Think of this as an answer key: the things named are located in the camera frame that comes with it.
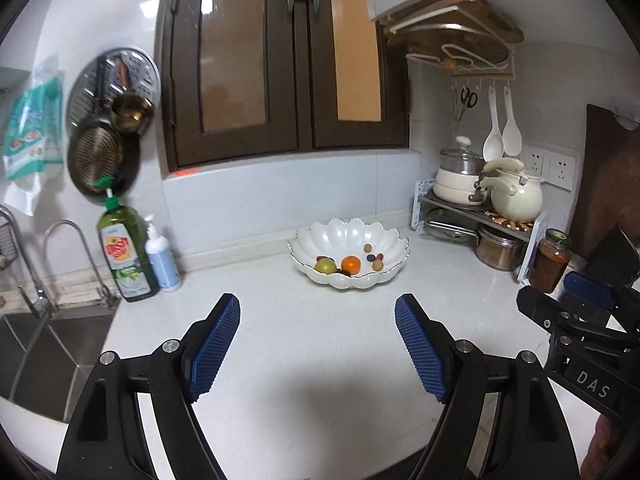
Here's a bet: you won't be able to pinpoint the orange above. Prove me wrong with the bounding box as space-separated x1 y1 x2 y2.
341 255 361 276

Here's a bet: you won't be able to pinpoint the yellow-green apple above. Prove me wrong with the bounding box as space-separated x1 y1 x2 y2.
314 257 337 275

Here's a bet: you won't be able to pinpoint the white metal kitchen shelf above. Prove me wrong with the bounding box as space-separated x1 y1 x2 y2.
410 179 549 283

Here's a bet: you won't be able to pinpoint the steel sink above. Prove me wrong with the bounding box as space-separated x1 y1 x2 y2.
1 307 115 422

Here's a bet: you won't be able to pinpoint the glass jar with sauce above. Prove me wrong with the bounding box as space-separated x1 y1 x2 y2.
528 229 572 294

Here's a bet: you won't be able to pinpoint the stainless steel pot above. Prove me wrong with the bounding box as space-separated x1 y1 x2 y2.
475 224 526 272

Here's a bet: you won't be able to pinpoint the chrome faucet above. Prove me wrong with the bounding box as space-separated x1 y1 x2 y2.
42 219 120 311

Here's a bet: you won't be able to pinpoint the dark wooden board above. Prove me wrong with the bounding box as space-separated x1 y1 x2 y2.
570 104 639 258

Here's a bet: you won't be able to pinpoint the cream teapot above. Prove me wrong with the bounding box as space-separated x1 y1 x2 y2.
478 157 544 223

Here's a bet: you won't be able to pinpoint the white blue pump bottle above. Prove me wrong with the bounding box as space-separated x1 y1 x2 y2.
144 214 181 292

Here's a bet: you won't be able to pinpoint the steel lid under shelf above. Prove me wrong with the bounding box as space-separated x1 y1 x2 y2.
424 208 478 247

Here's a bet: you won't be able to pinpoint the green dish soap bottle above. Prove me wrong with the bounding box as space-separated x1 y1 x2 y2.
94 177 160 302

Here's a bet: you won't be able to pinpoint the white rice spoon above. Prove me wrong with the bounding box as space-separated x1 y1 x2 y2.
502 86 522 157

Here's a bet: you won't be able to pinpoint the white slotted spoon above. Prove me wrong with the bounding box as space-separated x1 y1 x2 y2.
483 86 503 162

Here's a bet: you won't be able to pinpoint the cream pot with glass lid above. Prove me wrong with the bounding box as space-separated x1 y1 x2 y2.
433 136 487 207

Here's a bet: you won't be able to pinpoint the round mesh strainer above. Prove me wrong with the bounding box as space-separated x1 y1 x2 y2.
67 113 127 200

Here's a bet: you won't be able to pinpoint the white scalloped fruit bowl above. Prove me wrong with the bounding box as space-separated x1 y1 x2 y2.
288 218 410 290

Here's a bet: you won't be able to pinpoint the black scissors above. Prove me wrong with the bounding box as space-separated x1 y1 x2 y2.
457 86 478 122

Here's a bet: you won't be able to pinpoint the plastic bag pack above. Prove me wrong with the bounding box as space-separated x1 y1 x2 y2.
2 55 64 217

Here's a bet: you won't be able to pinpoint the small brass pot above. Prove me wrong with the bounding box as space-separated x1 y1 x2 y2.
110 92 154 134

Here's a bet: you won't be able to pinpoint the round wooden cutting board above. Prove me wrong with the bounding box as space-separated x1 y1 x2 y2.
384 0 524 62

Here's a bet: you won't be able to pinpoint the white wall socket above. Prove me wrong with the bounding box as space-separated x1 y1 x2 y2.
547 152 575 192
520 144 546 177

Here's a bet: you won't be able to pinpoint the wall rack with hooks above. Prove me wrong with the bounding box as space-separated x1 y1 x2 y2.
406 44 516 84

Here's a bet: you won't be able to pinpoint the dark wooden window frame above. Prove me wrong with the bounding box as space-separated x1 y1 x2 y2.
156 0 409 171

